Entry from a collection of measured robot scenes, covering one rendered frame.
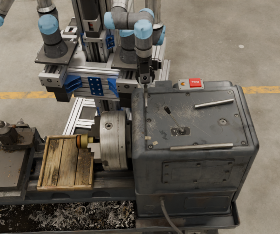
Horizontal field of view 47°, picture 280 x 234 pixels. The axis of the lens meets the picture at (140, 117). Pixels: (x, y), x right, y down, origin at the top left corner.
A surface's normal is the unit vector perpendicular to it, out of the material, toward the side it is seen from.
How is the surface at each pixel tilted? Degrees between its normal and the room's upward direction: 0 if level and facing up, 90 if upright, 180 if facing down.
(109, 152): 56
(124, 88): 90
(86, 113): 0
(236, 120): 0
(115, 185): 0
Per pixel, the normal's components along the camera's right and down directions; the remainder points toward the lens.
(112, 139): -0.03, -0.09
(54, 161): -0.04, -0.63
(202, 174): 0.02, 0.77
